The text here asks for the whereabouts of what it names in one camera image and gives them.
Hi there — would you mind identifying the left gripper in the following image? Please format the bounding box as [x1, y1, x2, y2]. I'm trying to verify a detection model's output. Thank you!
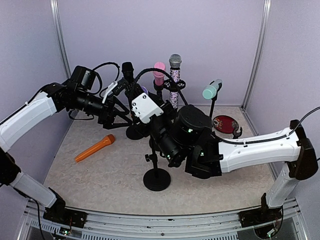
[73, 89, 133, 129]

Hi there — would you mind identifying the orange toy microphone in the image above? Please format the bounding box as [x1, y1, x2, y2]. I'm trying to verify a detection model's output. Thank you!
[74, 134, 116, 163]

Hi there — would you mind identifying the purple toy microphone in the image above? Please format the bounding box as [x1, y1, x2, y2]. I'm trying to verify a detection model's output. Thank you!
[140, 85, 149, 95]

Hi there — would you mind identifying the short black microphone stand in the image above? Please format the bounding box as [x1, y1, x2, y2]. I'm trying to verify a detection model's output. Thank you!
[143, 137, 171, 192]

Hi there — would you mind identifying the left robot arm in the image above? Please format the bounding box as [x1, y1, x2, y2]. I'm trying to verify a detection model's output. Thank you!
[0, 66, 132, 224]

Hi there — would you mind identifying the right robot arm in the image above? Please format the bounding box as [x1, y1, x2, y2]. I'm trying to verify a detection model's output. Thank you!
[128, 78, 319, 228]

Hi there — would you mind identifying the black stand under pink microphone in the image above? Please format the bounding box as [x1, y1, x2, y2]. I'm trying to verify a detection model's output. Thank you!
[153, 79, 165, 99]

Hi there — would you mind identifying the black tripod microphone stand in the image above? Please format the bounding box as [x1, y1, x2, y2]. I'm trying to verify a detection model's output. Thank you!
[164, 79, 186, 93]

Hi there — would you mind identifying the pink toy microphone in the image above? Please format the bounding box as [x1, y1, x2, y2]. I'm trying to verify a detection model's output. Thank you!
[153, 62, 166, 86]

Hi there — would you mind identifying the mint green toy microphone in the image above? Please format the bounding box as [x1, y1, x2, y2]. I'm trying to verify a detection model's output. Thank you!
[202, 79, 223, 100]

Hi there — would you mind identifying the silver glitter microphone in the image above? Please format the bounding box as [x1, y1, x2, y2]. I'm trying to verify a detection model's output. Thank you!
[169, 54, 182, 110]

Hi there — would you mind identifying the red patterned plate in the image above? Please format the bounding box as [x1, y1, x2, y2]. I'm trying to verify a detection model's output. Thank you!
[212, 115, 239, 134]

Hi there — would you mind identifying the black wireless microphone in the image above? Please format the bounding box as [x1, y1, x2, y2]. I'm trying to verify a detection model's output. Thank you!
[121, 62, 135, 86]

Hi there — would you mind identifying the left aluminium frame post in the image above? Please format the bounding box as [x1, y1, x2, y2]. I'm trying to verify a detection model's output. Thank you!
[49, 0, 72, 79]

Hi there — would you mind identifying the aluminium frame post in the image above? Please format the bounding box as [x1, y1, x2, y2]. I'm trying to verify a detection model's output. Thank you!
[241, 0, 272, 112]
[49, 0, 72, 79]

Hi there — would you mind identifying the right aluminium frame post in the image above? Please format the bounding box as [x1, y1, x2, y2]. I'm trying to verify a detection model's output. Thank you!
[241, 0, 272, 112]

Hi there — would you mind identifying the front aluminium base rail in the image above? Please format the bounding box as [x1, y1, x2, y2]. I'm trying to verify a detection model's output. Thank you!
[17, 198, 310, 240]

